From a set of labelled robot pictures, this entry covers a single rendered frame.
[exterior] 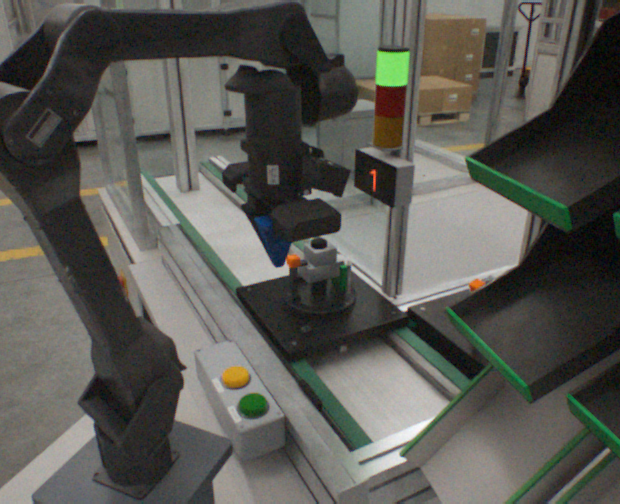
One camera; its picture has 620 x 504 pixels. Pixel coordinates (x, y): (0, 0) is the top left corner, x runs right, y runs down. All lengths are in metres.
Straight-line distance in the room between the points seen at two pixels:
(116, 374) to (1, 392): 2.12
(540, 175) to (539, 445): 0.29
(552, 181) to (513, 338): 0.16
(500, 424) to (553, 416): 0.06
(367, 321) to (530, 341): 0.47
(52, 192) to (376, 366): 0.67
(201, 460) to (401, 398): 0.39
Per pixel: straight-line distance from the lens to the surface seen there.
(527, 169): 0.52
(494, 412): 0.69
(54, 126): 0.41
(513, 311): 0.60
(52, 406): 2.48
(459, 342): 0.96
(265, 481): 0.87
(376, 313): 1.01
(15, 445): 2.37
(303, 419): 0.81
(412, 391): 0.93
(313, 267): 0.98
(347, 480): 0.74
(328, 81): 0.60
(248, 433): 0.81
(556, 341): 0.56
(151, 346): 0.53
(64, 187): 0.44
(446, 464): 0.70
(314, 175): 0.58
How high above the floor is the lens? 1.51
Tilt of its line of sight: 27 degrees down
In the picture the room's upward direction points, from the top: straight up
